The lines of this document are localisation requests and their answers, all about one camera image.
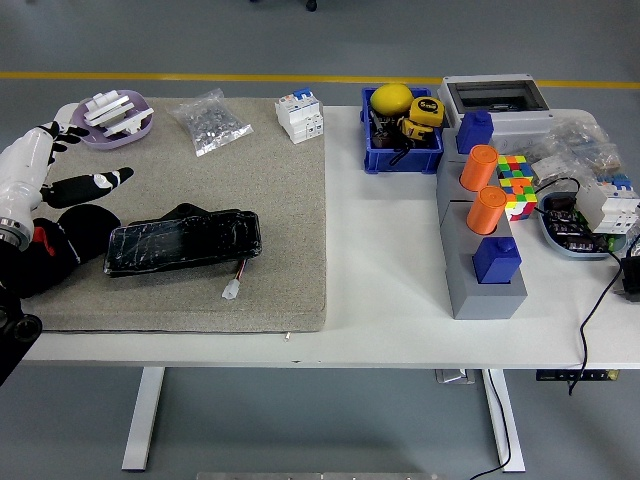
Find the white table leg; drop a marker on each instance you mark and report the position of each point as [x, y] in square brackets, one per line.
[505, 430]
[142, 425]

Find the yellow and black tape measure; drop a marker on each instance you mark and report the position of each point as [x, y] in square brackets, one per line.
[417, 130]

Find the orange cylinder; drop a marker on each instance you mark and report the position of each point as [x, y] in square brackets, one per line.
[486, 210]
[479, 167]

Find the black chair wheel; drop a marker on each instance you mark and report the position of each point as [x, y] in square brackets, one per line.
[312, 5]

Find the grey block holder base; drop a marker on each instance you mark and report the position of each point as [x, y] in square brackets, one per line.
[480, 305]

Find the grey electrical enclosure box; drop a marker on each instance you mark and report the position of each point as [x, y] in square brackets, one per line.
[520, 125]

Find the grey-brown mat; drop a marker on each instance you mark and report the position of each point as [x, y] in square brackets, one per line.
[250, 200]

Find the black power adapter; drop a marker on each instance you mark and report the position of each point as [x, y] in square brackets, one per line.
[631, 280]

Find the colourful puzzle cube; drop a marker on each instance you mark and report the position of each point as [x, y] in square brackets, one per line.
[514, 167]
[520, 200]

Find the blue plastic bin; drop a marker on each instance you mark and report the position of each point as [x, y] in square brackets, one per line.
[400, 162]

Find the blue block with knob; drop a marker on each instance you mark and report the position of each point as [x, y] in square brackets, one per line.
[475, 132]
[497, 262]

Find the yellow lemon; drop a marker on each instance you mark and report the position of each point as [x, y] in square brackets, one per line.
[391, 99]

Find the white plastic bracket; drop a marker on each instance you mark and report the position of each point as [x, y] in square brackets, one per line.
[107, 105]
[130, 120]

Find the blue-grey dish with components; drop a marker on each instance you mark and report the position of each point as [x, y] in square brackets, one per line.
[565, 245]

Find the clear bags of components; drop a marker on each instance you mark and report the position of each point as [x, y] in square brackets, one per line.
[595, 145]

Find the metal bracket under table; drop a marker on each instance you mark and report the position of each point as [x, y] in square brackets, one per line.
[452, 376]

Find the clear bag of screws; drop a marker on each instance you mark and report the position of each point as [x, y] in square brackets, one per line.
[210, 125]

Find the white circuit breaker blue switches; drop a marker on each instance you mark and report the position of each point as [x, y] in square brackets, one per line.
[607, 205]

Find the round yellow tape measure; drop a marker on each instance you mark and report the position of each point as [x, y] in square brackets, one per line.
[427, 111]

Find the white circuit breaker blue switch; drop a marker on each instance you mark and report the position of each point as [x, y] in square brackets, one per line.
[300, 120]

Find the purple dish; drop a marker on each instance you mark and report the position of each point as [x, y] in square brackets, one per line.
[100, 140]

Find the black table control panel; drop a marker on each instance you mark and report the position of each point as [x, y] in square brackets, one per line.
[550, 375]

